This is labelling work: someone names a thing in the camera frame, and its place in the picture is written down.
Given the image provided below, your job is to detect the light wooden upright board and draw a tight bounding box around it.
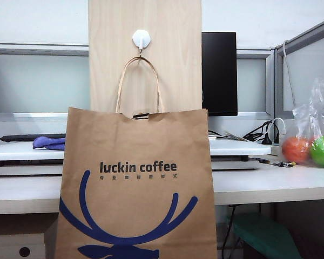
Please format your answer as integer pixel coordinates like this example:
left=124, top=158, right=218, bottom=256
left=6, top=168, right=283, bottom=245
left=87, top=0, right=203, bottom=113

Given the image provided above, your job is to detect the white hexagonal wall hook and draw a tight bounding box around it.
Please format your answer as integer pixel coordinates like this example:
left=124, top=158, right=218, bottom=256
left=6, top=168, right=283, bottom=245
left=132, top=30, right=151, bottom=51

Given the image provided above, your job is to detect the white cable on partition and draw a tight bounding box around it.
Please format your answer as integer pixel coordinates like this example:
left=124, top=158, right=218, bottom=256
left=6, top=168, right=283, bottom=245
left=282, top=39, right=297, bottom=107

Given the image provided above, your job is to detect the stack of papers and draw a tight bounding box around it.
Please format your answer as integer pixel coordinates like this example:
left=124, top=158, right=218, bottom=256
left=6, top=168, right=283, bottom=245
left=222, top=131, right=249, bottom=142

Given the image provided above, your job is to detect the purple cloth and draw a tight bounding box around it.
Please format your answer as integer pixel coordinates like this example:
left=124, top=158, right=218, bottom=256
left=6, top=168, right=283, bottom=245
left=32, top=135, right=67, bottom=151

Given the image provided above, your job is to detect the black cable bundle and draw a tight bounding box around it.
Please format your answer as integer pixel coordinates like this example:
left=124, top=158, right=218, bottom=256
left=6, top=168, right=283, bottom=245
left=242, top=120, right=273, bottom=145

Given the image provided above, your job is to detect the black keyboard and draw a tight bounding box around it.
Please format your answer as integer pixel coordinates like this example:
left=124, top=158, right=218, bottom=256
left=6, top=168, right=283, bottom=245
left=0, top=133, right=67, bottom=143

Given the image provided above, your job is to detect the orange toy fruit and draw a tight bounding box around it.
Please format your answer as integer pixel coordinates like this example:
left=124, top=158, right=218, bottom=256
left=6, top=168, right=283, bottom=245
left=282, top=136, right=312, bottom=163

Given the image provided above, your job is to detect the black computer monitor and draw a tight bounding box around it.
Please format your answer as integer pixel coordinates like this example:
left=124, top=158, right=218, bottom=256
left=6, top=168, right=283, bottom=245
left=201, top=31, right=238, bottom=117

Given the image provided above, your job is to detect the white charger plug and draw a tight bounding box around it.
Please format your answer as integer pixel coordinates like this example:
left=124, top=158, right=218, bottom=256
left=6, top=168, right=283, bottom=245
left=271, top=117, right=287, bottom=144

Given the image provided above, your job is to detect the brown luckin coffee paper bag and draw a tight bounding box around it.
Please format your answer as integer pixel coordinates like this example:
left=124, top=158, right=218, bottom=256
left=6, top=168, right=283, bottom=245
left=55, top=55, right=218, bottom=259

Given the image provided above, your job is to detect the clear plastic bag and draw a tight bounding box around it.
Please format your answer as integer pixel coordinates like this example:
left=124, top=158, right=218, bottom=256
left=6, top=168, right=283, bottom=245
left=282, top=77, right=324, bottom=168

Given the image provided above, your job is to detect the black hanging cable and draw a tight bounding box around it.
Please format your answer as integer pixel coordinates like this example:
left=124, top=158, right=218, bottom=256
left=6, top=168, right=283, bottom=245
left=221, top=205, right=237, bottom=259

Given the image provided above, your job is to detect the small screwdriver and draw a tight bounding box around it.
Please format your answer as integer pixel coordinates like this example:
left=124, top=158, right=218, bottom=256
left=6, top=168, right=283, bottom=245
left=252, top=156, right=296, bottom=167

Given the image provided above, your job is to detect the wooden box with round hole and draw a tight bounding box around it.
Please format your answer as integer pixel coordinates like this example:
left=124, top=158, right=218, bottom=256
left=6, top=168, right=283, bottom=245
left=0, top=213, right=60, bottom=259

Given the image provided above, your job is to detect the white desk riser platform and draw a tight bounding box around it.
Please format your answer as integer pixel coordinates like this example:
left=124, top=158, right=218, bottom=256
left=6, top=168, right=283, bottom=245
left=0, top=139, right=272, bottom=171

